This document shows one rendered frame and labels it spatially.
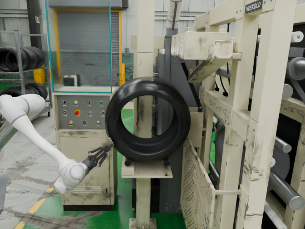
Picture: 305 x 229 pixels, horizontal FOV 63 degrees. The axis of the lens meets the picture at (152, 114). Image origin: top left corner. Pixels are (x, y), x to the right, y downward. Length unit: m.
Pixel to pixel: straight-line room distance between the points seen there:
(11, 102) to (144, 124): 0.99
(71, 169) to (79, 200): 1.47
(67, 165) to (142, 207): 1.17
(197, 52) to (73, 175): 0.92
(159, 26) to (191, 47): 9.47
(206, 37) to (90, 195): 2.01
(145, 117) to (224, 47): 0.99
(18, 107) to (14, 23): 11.08
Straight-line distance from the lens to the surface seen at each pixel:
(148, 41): 1.99
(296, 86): 1.75
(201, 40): 1.41
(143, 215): 2.50
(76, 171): 1.40
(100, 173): 2.66
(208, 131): 2.12
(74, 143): 2.57
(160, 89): 1.63
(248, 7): 1.45
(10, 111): 1.68
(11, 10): 12.80
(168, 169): 1.95
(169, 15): 2.51
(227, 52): 1.34
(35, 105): 1.79
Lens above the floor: 1.70
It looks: 15 degrees down
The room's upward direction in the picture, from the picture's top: 1 degrees clockwise
